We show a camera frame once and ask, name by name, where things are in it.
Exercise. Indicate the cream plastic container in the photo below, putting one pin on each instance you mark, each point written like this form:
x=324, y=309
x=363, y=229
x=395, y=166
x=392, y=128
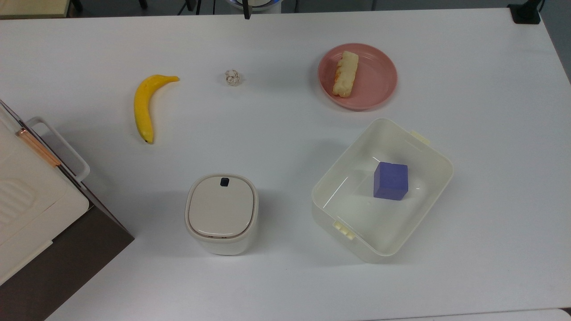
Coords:
x=357, y=218

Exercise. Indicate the wooden side table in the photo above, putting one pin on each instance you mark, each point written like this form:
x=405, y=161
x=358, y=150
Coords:
x=31, y=6

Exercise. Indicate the purple cube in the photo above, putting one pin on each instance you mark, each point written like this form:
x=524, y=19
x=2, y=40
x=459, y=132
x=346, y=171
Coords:
x=391, y=180

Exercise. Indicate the cream lidded trash can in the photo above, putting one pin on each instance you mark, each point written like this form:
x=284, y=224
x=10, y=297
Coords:
x=221, y=209

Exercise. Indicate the toasted bread piece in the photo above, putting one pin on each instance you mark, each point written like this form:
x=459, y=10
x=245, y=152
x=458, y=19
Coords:
x=345, y=76

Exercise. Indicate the crumpled clear wrapper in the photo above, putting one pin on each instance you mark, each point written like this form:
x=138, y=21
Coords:
x=232, y=78

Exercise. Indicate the black table clamp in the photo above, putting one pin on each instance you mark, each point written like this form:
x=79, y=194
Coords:
x=526, y=13

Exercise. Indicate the black furniture leg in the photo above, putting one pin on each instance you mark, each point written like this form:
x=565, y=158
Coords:
x=142, y=3
x=189, y=5
x=76, y=4

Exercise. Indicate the pink plate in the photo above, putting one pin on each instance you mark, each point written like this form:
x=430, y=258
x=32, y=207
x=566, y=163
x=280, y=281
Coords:
x=374, y=80

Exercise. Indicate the yellow banana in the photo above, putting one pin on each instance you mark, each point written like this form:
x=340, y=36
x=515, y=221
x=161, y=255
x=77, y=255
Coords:
x=142, y=107

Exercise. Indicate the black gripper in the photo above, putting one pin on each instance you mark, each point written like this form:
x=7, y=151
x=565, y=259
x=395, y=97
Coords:
x=246, y=3

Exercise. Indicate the dark brown drawer box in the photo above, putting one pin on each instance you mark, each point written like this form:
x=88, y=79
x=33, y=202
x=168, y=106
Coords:
x=67, y=267

